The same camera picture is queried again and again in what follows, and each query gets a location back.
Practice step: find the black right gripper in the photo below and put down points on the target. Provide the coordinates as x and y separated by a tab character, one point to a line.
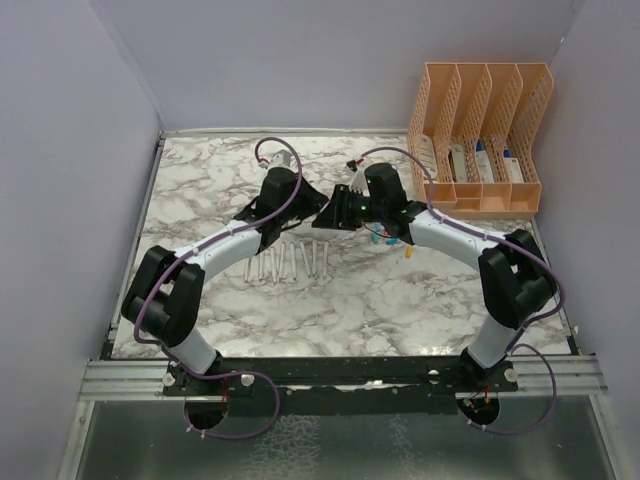
336	214

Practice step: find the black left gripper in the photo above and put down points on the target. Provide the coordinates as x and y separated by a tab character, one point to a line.
314	201

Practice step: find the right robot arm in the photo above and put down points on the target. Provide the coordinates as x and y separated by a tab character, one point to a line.
514	280

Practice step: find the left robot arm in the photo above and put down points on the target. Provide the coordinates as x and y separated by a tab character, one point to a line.
163	299

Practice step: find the white box in organizer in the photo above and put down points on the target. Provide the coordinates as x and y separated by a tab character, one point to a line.
427	155

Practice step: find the blue white box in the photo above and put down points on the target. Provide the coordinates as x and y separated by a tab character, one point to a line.
484	163

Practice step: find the orange file organizer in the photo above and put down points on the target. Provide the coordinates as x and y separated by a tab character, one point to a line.
502	104

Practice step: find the red white box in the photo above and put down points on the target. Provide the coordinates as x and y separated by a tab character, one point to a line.
512	167

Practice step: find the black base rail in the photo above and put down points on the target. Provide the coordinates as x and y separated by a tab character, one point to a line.
328	386

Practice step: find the aluminium frame rail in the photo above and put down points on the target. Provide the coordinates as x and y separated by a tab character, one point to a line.
142	379

